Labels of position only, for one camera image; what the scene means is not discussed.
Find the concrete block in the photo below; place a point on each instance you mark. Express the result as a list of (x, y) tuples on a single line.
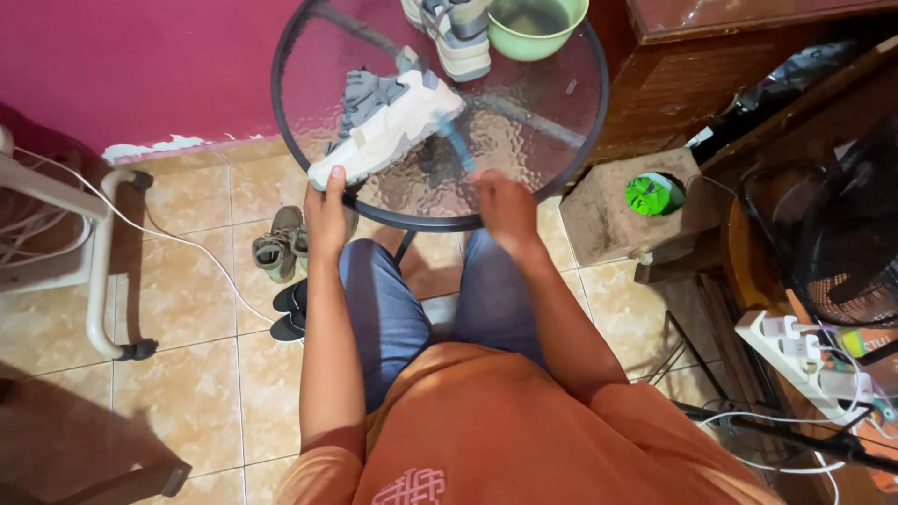
[(635, 210)]

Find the green plastic bag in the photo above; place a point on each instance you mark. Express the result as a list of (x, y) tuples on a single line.
[(651, 195)]

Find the white grey sneaker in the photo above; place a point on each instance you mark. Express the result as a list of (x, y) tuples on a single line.
[(382, 126), (456, 35)]

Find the white metal rack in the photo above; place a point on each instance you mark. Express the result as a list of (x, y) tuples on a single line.
[(67, 238)]

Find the person's orange shirt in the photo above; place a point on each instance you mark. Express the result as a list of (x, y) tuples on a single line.
[(519, 435)]

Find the person's right hand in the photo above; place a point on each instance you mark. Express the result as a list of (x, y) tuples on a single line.
[(506, 209)]

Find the green plastic bowl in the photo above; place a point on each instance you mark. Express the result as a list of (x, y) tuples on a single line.
[(537, 26)]

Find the person's left hand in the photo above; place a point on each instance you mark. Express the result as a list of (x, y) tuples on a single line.
[(325, 217)]

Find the black shoes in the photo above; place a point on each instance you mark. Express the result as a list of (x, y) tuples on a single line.
[(290, 312)]

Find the dark wooden cabinet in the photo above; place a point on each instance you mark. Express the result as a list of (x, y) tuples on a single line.
[(736, 77)]

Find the black electric fan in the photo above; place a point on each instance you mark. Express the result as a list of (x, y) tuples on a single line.
[(835, 224)]

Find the olive green sandals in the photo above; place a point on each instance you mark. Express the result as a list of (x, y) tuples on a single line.
[(280, 242)]

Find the round glass side table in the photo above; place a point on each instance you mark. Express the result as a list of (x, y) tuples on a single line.
[(449, 126)]

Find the blue brush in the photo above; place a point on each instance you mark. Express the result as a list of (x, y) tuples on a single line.
[(454, 140)]

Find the white power strip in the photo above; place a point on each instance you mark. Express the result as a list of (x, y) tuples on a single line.
[(807, 358)]

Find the person's blue jeans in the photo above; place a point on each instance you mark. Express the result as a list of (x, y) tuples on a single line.
[(428, 301)]

